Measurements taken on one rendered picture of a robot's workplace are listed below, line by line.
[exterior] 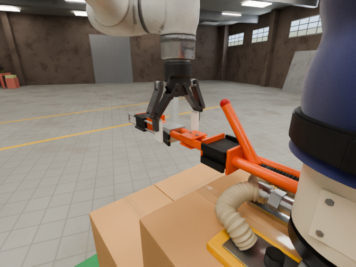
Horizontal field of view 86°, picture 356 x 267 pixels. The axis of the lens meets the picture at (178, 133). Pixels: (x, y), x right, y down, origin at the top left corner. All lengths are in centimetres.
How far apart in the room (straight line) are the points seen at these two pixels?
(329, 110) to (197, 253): 31
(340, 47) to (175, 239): 39
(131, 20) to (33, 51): 1483
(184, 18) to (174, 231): 46
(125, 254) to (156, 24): 83
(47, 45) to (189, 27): 1471
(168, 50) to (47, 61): 1471
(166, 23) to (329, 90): 36
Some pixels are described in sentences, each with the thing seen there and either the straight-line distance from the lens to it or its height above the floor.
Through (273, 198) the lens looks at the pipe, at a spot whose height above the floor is 103.
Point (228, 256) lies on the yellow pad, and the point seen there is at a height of 96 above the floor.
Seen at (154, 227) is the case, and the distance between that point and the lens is 46.
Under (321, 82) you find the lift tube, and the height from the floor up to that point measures 125.
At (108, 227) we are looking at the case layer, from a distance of 106.
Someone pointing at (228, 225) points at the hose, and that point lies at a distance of 38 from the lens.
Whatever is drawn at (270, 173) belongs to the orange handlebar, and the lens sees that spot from 40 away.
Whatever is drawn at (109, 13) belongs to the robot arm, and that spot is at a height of 138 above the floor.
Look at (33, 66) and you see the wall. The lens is 1536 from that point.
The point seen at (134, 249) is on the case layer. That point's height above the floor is 54.
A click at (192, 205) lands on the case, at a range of 50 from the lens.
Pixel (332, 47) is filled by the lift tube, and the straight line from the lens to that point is 29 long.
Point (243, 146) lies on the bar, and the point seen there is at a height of 111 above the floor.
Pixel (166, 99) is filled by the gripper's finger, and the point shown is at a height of 118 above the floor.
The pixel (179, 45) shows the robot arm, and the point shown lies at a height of 131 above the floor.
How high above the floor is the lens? 127
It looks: 20 degrees down
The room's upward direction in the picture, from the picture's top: straight up
